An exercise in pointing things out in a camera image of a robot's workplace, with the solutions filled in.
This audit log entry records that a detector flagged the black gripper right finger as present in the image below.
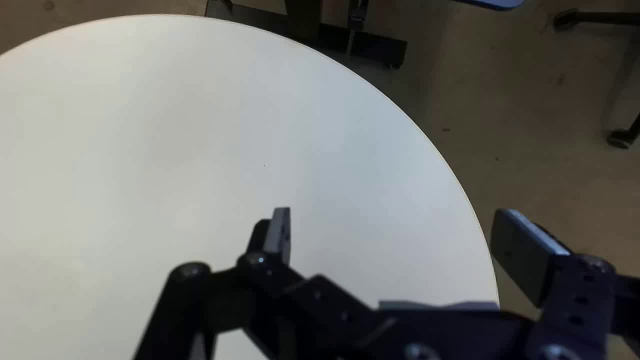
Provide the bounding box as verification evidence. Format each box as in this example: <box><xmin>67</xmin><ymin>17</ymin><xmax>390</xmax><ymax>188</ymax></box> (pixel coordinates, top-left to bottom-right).
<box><xmin>489</xmin><ymin>208</ymin><xmax>571</xmax><ymax>305</ymax></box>

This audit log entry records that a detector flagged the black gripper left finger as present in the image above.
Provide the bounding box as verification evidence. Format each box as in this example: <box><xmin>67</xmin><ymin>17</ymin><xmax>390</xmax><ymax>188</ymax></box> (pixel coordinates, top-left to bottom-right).
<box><xmin>240</xmin><ymin>208</ymin><xmax>291</xmax><ymax>266</ymax></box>

